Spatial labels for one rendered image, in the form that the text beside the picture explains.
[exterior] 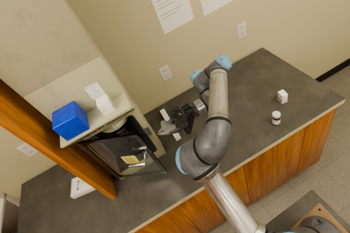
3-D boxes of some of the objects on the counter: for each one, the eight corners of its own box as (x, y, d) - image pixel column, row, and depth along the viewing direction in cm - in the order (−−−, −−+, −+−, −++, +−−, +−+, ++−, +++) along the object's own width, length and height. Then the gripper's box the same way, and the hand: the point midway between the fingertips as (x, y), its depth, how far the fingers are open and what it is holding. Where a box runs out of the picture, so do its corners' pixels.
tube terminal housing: (112, 150, 154) (26, 65, 100) (153, 126, 157) (91, 31, 102) (120, 180, 137) (22, 98, 82) (166, 153, 139) (100, 55, 85)
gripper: (188, 97, 107) (149, 120, 105) (197, 108, 101) (157, 133, 99) (192, 108, 114) (156, 130, 111) (201, 119, 107) (163, 143, 105)
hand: (160, 133), depth 107 cm, fingers closed
